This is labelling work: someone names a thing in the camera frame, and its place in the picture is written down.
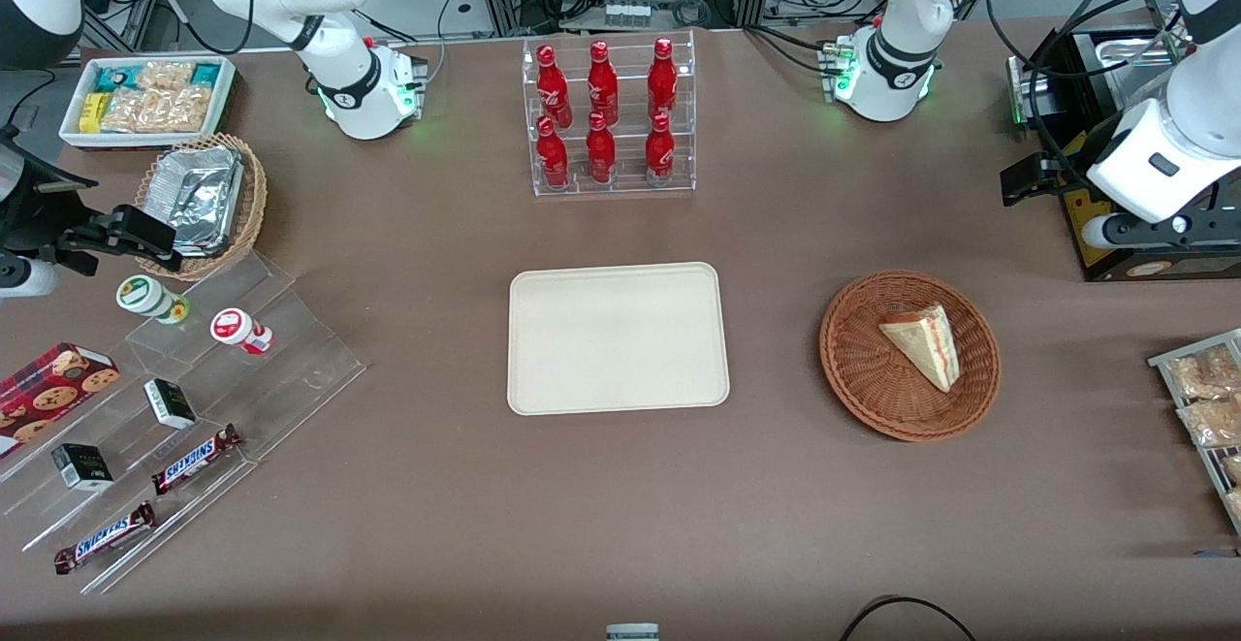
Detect round brown wicker basket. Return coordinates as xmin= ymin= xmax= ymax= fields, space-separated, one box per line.
xmin=819 ymin=270 xmax=1002 ymax=443

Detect small black carton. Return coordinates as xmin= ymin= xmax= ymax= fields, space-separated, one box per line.
xmin=143 ymin=379 xmax=198 ymax=431
xmin=50 ymin=443 xmax=114 ymax=493

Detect clear acrylic step display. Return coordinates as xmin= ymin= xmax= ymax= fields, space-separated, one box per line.
xmin=0 ymin=248 xmax=367 ymax=595

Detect snickers chocolate bar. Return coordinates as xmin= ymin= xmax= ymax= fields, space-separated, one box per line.
xmin=53 ymin=501 xmax=157 ymax=576
xmin=151 ymin=424 xmax=243 ymax=497

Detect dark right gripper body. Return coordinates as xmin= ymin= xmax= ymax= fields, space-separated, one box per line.
xmin=0 ymin=127 xmax=99 ymax=259

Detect red cola bottle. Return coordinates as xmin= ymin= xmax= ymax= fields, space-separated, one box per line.
xmin=586 ymin=112 xmax=617 ymax=184
xmin=536 ymin=45 xmax=573 ymax=128
xmin=645 ymin=112 xmax=676 ymax=186
xmin=588 ymin=40 xmax=620 ymax=126
xmin=536 ymin=115 xmax=571 ymax=189
xmin=648 ymin=37 xmax=679 ymax=118

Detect clear acrylic bottle rack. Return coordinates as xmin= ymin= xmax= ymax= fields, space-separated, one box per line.
xmin=522 ymin=30 xmax=697 ymax=199

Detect grey wire snack rack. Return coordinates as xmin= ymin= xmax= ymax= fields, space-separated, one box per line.
xmin=1149 ymin=329 xmax=1241 ymax=537

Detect red lidded yogurt cup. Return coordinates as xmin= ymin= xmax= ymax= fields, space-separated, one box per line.
xmin=210 ymin=307 xmax=275 ymax=357

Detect light wicker basket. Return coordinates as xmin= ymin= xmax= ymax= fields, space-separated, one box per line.
xmin=134 ymin=133 xmax=269 ymax=282

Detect stacked aluminium foil containers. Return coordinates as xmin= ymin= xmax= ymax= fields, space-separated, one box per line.
xmin=145 ymin=145 xmax=244 ymax=260

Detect steel warmer pan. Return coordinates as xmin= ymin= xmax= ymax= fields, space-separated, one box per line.
xmin=1091 ymin=28 xmax=1189 ymax=104

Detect clear bag of crackers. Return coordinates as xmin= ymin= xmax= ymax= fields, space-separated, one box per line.
xmin=136 ymin=61 xmax=196 ymax=95
xmin=102 ymin=86 xmax=211 ymax=134

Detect black looped cable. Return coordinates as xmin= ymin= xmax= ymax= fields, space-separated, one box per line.
xmin=839 ymin=595 xmax=978 ymax=641

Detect cream rectangular serving tray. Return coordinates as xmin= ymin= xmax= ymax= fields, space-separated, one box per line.
xmin=507 ymin=262 xmax=731 ymax=417

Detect triangular sandwich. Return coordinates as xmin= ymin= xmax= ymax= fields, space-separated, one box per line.
xmin=878 ymin=304 xmax=961 ymax=394

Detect green lidded yogurt cup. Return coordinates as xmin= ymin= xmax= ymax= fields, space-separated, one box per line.
xmin=116 ymin=274 xmax=191 ymax=326

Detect white rectangular snack bin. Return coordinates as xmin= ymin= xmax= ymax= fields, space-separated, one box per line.
xmin=59 ymin=55 xmax=238 ymax=151

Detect black hot food warmer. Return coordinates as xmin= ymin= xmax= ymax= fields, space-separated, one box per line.
xmin=1003 ymin=0 xmax=1241 ymax=283

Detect red tartan cookie box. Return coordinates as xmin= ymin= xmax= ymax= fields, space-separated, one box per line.
xmin=0 ymin=342 xmax=122 ymax=459

